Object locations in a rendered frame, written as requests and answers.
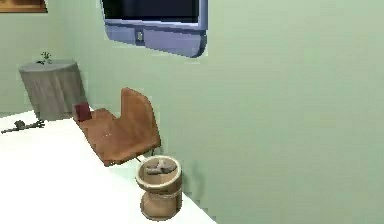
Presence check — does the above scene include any grey crumpled trash piece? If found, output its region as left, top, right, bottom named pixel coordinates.
left=145, top=159, right=176, bottom=176

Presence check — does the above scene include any brown wooden chair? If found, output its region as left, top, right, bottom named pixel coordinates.
left=72, top=87, right=162, bottom=168

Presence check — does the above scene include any round brown wooden bin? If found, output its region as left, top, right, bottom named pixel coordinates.
left=134, top=155, right=184, bottom=222

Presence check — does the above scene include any round grey clothed table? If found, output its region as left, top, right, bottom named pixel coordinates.
left=18, top=59, right=88, bottom=122

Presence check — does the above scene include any small green house plant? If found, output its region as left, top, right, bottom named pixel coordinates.
left=36, top=51, right=53, bottom=66

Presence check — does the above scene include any dark grey twig shape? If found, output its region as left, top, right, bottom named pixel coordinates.
left=0, top=119, right=46, bottom=135

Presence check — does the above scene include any grey wall television set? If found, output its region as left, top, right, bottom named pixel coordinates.
left=99, top=0, right=210, bottom=59

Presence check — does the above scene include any brown framed wall picture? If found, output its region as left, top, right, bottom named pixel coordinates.
left=0, top=0, right=48, bottom=14

